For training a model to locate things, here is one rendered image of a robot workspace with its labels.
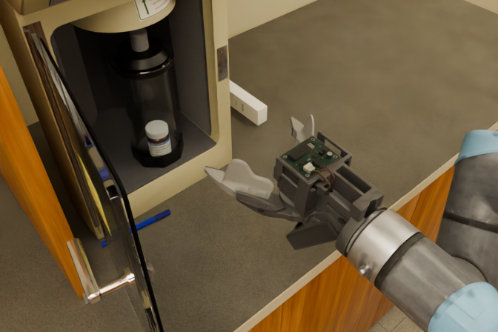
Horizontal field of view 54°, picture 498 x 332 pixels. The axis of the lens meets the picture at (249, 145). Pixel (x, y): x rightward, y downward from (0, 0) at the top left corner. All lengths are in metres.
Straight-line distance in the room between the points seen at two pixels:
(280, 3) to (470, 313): 1.25
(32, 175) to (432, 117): 0.90
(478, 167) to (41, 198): 0.54
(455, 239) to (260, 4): 1.09
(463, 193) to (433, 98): 0.72
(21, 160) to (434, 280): 0.49
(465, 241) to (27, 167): 0.53
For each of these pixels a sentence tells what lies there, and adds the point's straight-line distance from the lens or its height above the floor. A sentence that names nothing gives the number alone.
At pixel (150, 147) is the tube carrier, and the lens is 0.92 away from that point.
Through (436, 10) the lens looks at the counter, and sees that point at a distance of 1.70.
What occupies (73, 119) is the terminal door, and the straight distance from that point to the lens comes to 0.49.
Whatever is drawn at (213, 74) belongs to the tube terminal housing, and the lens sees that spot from 0.92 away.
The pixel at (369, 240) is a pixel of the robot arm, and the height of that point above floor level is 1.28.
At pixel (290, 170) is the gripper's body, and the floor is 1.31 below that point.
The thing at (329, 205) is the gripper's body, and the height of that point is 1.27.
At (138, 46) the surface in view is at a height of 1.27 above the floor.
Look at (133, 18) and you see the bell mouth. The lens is 0.76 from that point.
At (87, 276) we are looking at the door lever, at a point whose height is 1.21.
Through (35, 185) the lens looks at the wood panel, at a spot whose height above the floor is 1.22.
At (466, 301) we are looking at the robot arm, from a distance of 0.50.
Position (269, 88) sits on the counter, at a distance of 1.25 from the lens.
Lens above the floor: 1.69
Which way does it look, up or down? 44 degrees down
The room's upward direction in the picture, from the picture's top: straight up
